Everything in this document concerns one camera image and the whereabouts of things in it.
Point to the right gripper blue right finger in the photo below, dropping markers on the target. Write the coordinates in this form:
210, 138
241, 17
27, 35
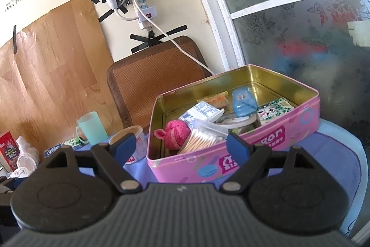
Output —
251, 160

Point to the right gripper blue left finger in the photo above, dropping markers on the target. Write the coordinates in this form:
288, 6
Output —
110, 159

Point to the green white small box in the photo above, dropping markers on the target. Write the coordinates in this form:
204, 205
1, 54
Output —
271, 110

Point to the blue plastic case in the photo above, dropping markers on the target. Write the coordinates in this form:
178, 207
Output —
243, 102

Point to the cotton swab bag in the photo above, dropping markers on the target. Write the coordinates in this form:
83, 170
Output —
204, 135

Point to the blue white tissue packet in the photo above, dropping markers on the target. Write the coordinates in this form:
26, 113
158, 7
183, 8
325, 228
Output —
202, 111

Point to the pink yarn ball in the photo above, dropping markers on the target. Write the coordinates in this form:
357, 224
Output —
174, 135

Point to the mint green plastic cup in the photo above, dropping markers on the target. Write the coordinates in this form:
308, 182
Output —
90, 129

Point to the green toothpaste box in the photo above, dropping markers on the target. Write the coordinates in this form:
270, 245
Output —
74, 143

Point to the pink biscuit tin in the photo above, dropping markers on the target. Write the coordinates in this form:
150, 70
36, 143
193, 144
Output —
266, 85

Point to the blue patterned tablecloth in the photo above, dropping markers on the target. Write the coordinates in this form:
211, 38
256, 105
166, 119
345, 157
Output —
336, 149

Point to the red cocoa tin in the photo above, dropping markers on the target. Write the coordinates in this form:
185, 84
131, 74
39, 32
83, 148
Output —
9, 152

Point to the white power strip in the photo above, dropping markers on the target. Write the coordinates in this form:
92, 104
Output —
143, 11

